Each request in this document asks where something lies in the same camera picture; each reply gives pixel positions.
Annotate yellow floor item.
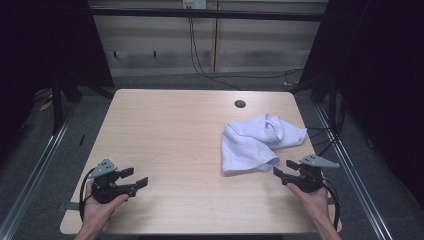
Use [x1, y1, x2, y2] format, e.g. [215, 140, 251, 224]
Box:
[38, 99, 54, 112]

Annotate white wall socket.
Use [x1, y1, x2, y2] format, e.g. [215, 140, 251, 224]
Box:
[182, 0, 208, 10]

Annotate black curtain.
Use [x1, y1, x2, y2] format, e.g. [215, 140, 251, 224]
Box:
[298, 0, 424, 209]
[0, 0, 115, 161]

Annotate black hanging wall cable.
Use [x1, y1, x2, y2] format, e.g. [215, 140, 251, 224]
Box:
[187, 6, 305, 91]

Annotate person's right hand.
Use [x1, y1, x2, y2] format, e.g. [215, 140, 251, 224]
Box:
[287, 183, 331, 228]

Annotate left hand-held gripper black cable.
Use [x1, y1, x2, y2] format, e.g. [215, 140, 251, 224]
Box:
[78, 167, 97, 223]

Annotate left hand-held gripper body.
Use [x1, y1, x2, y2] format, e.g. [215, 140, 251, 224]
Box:
[88, 158, 138, 204]

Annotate white patterned towel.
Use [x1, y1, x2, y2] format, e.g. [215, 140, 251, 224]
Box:
[220, 113, 308, 176]

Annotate hand-held gripper black cable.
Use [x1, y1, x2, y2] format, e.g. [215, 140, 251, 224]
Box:
[78, 167, 97, 223]
[321, 178, 342, 231]

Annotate metal floor rail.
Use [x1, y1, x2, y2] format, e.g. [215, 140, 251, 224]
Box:
[0, 103, 80, 240]
[314, 104, 395, 240]

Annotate person's left hand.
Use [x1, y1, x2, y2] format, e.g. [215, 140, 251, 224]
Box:
[82, 181, 130, 233]

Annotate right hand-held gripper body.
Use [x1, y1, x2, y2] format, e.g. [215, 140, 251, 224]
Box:
[281, 153, 340, 194]

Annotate black metal stand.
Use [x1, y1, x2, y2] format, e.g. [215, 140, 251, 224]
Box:
[50, 75, 116, 136]

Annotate black floor cables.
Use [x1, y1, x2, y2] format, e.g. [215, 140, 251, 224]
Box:
[305, 93, 346, 158]

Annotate right hand-held gripper black cable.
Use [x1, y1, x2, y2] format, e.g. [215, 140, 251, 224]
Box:
[321, 178, 342, 231]

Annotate black horizontal frame bar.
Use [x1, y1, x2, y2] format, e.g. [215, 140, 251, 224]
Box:
[88, 8, 329, 23]

